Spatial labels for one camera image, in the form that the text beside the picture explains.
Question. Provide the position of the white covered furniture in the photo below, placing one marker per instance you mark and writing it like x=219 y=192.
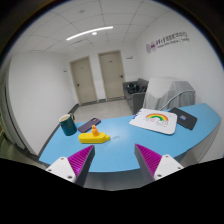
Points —
x=167 y=92

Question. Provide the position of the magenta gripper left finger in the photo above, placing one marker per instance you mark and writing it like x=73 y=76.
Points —
x=74 y=168

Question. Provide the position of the wall logo sign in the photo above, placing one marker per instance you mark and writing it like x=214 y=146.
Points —
x=175 y=38

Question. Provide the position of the grey sofa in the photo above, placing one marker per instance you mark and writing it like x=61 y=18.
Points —
x=134 y=93

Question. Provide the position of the long ceiling light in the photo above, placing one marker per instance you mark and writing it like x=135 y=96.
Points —
x=89 y=31

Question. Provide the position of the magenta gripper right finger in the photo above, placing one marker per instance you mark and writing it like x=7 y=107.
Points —
x=154 y=166

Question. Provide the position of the right beige door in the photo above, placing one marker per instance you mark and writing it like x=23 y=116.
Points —
x=112 y=73

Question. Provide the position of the orange charger plug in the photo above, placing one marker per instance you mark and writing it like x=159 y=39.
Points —
x=95 y=131

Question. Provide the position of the dark green mug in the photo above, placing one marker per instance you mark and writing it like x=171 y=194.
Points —
x=67 y=124

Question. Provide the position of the white rainbow drawing board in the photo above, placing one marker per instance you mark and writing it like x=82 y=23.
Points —
x=155 y=120

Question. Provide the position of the black tablet case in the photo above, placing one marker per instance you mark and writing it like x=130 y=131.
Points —
x=184 y=119

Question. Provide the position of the beige door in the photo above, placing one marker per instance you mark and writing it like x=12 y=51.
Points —
x=83 y=81
x=112 y=73

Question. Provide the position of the dark purple smartphone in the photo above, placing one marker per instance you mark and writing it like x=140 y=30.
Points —
x=88 y=125

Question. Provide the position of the left beige door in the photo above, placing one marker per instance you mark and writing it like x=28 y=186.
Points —
x=83 y=81

